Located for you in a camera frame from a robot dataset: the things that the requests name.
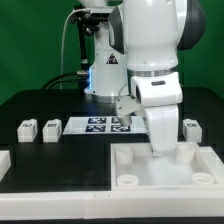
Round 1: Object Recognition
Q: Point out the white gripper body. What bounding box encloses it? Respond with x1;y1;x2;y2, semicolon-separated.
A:
131;72;183;155

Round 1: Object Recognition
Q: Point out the white square tabletop part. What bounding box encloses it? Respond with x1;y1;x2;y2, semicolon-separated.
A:
111;142;224;191

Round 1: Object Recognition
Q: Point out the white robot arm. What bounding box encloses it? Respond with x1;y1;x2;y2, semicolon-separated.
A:
79;0;206;155

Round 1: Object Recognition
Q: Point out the white sheet with markers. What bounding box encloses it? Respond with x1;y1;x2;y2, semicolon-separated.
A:
63;116;146;135

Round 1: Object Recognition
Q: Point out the white left fence block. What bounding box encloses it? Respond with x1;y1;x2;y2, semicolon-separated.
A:
0;151;11;181

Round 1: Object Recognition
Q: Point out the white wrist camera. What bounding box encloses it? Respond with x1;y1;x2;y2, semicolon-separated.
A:
115;96;144;127

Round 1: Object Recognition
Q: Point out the black cables bundle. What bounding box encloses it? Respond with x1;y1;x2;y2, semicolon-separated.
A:
41;71;90;90

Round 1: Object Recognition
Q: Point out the black camera on stand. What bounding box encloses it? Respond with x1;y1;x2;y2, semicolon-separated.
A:
70;6;113;23

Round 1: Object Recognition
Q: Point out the white cable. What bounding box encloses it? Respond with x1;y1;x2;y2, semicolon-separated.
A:
59;8;88;90

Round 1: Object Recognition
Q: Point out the white front fence wall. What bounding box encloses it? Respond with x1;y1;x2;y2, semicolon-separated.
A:
0;190;224;220

